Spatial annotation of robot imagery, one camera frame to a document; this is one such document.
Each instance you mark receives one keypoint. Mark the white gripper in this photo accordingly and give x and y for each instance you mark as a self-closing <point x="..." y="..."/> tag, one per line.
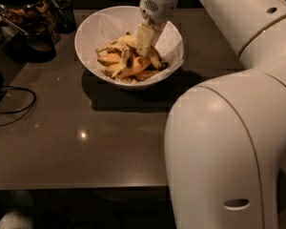
<point x="156" y="8"/>

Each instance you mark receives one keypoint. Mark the spotted yellow banana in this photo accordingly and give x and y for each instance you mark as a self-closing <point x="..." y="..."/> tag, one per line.
<point x="155" y="58"/>

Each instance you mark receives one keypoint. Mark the spotted banana with stem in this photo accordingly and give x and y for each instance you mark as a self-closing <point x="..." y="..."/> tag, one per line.
<point x="110" y="48"/>

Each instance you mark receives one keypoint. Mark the glass jar with black lid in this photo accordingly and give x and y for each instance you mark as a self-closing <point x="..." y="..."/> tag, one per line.
<point x="24" y="12"/>

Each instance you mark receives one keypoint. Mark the white bowl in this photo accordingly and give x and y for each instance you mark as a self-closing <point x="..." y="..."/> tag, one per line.
<point x="105" y="25"/>

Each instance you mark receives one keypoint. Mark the orange yellow banana left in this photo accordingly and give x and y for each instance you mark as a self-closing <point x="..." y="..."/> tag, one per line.
<point x="108" y="59"/>

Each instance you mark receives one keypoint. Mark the orange yellow banana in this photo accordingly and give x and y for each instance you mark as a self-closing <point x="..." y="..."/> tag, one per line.
<point x="139" y="65"/>
<point x="108" y="59"/>

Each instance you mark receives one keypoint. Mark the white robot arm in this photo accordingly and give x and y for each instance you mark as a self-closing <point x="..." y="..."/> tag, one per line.
<point x="225" y="137"/>

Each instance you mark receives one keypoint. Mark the orange yellow banana middle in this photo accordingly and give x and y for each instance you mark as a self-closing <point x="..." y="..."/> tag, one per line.
<point x="139" y="65"/>

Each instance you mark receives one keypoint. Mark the dark bruised banana right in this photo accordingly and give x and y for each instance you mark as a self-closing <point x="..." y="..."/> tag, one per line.
<point x="149" y="72"/>

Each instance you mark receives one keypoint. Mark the black mesh pen cup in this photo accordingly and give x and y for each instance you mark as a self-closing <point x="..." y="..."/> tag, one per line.
<point x="64" y="17"/>

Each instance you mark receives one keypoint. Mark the black mug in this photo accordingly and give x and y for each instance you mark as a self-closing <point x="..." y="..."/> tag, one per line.
<point x="33" y="45"/>

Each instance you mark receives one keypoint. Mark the metal spoon handle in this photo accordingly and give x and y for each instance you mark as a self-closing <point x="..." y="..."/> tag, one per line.
<point x="12" y="25"/>

